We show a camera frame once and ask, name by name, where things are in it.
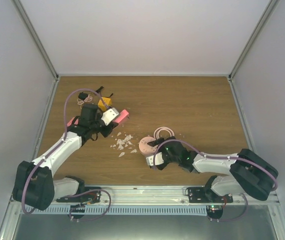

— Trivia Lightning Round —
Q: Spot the yellow cube socket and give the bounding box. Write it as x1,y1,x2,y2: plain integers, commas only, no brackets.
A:
98,97,112,112

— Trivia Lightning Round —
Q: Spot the pink plug adapter block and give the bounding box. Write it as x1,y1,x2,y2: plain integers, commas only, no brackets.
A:
67,117,75,127

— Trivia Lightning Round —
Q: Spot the pink usb cable bundle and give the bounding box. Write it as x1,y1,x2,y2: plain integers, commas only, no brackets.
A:
76,96,95,106

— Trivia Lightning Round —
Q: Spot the round pink power strip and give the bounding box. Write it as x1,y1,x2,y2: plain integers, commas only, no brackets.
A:
138,126,175,156

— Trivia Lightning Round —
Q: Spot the black power adapter with cable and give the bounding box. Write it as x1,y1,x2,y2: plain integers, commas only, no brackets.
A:
78,86,104,101

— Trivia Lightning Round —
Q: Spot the pink triangular power socket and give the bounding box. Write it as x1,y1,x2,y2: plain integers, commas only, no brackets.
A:
113,109,130,124

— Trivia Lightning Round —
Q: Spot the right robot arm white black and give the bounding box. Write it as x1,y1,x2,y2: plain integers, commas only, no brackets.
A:
145,136,279,203

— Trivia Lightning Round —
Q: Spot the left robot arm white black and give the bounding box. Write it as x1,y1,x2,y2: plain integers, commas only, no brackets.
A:
12,103,120,210

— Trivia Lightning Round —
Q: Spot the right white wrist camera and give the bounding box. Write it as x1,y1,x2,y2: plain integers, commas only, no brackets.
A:
145,152,165,167

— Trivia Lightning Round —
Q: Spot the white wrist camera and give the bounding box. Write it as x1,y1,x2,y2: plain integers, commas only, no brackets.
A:
145,152,165,167
101,107,120,126

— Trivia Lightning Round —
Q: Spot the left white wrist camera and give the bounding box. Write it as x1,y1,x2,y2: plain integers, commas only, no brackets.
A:
101,107,120,126

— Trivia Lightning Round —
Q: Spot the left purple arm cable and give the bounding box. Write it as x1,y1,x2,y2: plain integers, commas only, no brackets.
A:
19,88,112,223

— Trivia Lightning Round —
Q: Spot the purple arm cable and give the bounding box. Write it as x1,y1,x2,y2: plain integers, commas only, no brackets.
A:
154,139,279,223
19,88,112,223

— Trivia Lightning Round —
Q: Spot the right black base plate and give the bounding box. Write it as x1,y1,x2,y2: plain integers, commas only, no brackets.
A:
184,186,234,204

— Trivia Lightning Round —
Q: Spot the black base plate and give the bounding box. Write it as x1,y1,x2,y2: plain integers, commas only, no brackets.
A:
184,186,234,204
55,186,102,204

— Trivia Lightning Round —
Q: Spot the aluminium front rail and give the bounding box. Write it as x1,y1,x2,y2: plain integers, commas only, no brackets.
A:
95,185,280,207

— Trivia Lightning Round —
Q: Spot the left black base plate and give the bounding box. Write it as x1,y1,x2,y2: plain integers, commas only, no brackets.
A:
55,186,102,204

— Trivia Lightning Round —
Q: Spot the slotted grey cable duct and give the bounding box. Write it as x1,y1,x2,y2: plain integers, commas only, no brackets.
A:
33,204,207,216

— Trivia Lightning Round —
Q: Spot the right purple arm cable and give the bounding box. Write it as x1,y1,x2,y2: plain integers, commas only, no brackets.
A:
154,139,279,223

